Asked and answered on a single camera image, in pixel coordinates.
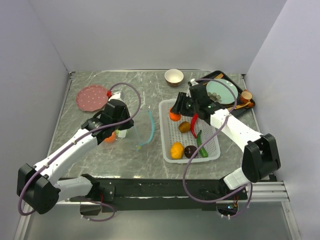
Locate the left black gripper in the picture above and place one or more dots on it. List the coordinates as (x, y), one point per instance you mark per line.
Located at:
(128, 125)

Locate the white plastic basket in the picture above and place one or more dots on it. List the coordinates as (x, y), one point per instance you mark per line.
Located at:
(170, 134)

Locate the wooden spoon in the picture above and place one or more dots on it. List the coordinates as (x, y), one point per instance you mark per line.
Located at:
(248, 104)

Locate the white patterned bowl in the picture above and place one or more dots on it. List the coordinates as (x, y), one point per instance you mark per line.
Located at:
(173, 77)

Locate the green chili pepper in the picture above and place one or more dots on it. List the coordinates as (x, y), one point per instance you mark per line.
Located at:
(202, 150)

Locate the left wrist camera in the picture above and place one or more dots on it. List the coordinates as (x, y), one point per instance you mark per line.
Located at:
(117, 95)

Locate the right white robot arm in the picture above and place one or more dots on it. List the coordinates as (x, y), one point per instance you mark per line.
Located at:
(260, 152)

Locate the red chili pepper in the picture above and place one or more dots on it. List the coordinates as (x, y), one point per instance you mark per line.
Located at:
(192, 125)

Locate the black tray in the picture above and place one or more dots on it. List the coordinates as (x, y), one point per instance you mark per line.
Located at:
(239, 83)

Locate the light green plate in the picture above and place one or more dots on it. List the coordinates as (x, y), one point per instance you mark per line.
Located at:
(222, 91)

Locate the orange tangerine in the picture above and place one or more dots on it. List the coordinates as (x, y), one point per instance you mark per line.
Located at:
(112, 138)
(174, 116)

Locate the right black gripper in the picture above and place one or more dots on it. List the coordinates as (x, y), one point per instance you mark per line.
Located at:
(181, 99)

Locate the yellow orange persimmon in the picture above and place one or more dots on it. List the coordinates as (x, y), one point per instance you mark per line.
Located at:
(176, 151)

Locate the wooden fork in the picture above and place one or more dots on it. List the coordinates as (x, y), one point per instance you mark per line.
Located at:
(219, 76)

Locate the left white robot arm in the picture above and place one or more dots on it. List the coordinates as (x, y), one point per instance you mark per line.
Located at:
(40, 185)

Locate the orange small cup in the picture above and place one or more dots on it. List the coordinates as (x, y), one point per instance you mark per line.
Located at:
(245, 96)

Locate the pink dotted plate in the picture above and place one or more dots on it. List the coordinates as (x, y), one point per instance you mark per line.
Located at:
(91, 98)

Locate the clear blue-zipper zip bag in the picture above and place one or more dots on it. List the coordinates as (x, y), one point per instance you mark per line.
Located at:
(140, 134)

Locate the dark purple mangosteen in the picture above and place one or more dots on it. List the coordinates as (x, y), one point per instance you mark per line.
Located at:
(189, 151)

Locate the brown kiwi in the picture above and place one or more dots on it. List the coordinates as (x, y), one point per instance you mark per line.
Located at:
(184, 127)

